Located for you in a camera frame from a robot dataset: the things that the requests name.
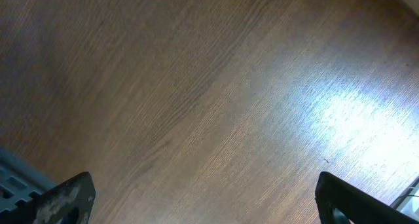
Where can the grey plastic basket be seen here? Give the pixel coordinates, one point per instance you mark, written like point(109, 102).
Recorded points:
point(20, 182)

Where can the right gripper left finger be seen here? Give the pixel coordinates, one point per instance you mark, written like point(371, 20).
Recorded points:
point(68, 202)

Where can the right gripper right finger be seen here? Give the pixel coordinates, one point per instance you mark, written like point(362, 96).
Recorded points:
point(340, 202)

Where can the metal table edge rail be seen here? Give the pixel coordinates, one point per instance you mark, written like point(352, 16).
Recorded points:
point(408, 201)

